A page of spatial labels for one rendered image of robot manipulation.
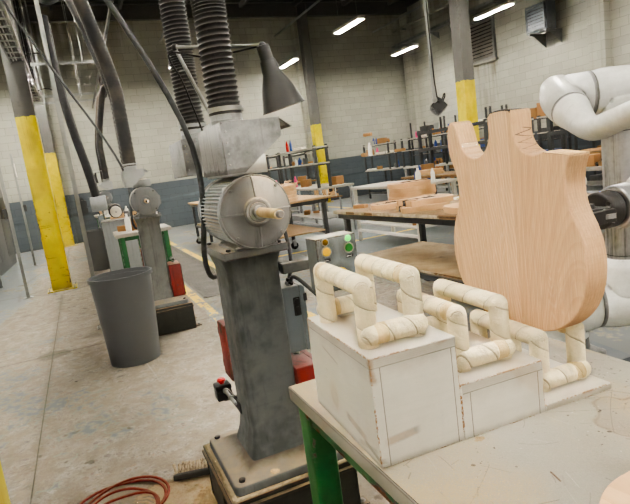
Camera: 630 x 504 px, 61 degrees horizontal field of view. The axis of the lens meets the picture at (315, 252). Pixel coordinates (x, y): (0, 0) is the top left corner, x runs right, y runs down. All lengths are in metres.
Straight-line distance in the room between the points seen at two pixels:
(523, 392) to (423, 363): 0.20
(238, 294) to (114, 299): 2.49
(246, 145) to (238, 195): 0.32
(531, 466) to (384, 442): 0.21
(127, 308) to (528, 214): 3.73
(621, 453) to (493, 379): 0.19
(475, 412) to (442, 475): 0.13
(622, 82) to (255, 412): 1.62
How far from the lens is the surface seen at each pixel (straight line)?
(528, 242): 1.02
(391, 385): 0.82
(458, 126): 1.15
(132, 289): 4.40
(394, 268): 0.86
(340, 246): 1.94
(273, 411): 2.18
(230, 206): 1.81
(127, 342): 4.51
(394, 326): 0.83
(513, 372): 0.94
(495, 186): 1.07
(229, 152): 1.51
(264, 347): 2.08
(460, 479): 0.84
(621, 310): 1.82
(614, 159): 1.78
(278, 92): 1.67
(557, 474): 0.86
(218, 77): 1.70
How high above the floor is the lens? 1.39
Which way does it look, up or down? 9 degrees down
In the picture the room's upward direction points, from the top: 8 degrees counter-clockwise
